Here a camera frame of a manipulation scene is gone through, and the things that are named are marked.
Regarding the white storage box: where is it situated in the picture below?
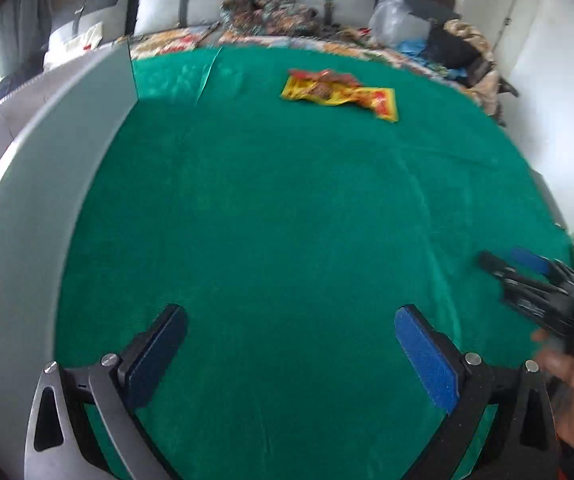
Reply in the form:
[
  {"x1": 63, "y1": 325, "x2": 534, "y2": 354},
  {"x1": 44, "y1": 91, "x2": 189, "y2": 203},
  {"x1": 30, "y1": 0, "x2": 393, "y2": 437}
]
[{"x1": 0, "y1": 44, "x2": 138, "y2": 478}]

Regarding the green velvet table cloth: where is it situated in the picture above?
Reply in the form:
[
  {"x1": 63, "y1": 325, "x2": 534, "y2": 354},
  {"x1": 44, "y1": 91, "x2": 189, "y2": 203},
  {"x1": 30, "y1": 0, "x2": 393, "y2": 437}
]
[{"x1": 55, "y1": 47, "x2": 570, "y2": 479}]

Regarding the clear plastic bag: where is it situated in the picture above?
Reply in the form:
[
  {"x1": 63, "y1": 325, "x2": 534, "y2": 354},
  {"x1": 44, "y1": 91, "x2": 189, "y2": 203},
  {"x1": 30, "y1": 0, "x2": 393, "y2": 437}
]
[{"x1": 368, "y1": 0, "x2": 431, "y2": 48}]

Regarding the floral cushion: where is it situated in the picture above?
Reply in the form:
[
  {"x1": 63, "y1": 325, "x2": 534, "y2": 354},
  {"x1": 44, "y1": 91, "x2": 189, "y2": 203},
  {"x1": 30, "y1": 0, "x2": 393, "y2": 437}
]
[{"x1": 220, "y1": 0, "x2": 324, "y2": 37}]

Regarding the red yellow snack packet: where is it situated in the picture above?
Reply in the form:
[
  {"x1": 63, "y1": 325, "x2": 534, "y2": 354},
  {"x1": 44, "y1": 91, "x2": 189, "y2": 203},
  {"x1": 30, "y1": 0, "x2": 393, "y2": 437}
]
[{"x1": 281, "y1": 70, "x2": 398, "y2": 122}]

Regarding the grey curtain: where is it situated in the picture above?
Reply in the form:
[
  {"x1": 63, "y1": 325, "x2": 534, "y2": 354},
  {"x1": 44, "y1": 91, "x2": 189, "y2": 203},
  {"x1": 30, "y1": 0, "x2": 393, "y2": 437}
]
[{"x1": 0, "y1": 0, "x2": 52, "y2": 77}]

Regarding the black bag on sofa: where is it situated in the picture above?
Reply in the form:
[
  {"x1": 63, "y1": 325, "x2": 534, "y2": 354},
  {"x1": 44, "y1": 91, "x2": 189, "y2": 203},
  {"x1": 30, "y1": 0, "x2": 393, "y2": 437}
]
[{"x1": 422, "y1": 26, "x2": 480, "y2": 68}]

